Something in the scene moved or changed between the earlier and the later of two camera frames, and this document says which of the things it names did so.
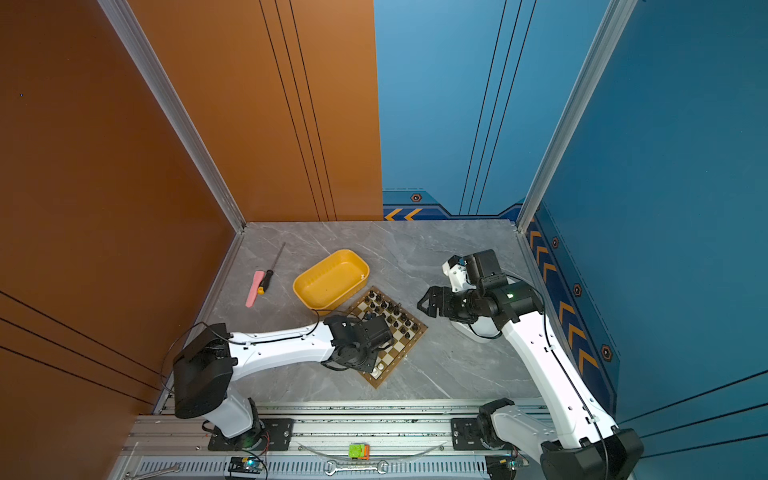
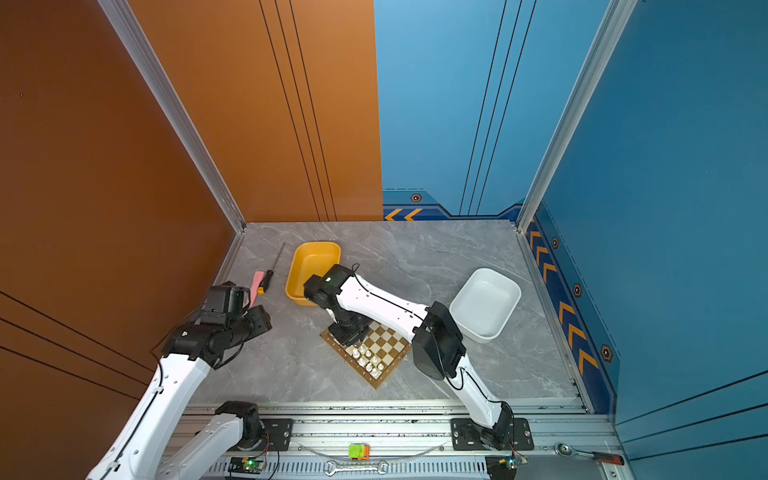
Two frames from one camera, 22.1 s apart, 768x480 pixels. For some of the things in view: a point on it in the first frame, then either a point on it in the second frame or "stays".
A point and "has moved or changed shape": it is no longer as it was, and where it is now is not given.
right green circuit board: [504, 467] stays
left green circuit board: [248, 464] stays
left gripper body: [368, 359] to [257, 322]
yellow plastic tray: [324, 284] has moved or changed shape
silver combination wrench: [333, 466] stays
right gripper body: [462, 305] to [349, 328]
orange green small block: [359, 450] stays
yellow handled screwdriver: [269, 275] stays
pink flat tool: [252, 296] stays
